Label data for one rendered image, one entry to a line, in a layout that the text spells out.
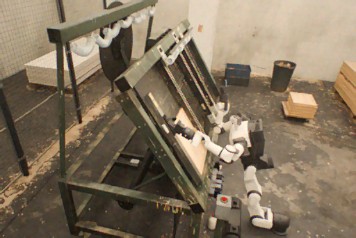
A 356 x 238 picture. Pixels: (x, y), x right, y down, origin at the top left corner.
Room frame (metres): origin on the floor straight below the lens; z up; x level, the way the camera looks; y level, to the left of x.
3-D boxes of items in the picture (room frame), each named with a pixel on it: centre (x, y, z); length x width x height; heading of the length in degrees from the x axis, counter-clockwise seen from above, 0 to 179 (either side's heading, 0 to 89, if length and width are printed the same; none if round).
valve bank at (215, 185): (1.98, -0.45, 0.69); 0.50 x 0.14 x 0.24; 169
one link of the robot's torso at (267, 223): (1.93, -0.97, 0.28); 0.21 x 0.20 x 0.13; 79
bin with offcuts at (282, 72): (6.07, -2.47, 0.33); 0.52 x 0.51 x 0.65; 170
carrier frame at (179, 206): (2.72, 0.20, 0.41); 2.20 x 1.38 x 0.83; 169
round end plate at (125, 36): (2.71, 0.63, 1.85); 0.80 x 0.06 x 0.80; 169
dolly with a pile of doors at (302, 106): (4.76, -2.42, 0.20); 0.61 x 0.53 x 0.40; 170
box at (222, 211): (1.54, -0.43, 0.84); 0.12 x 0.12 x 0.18; 79
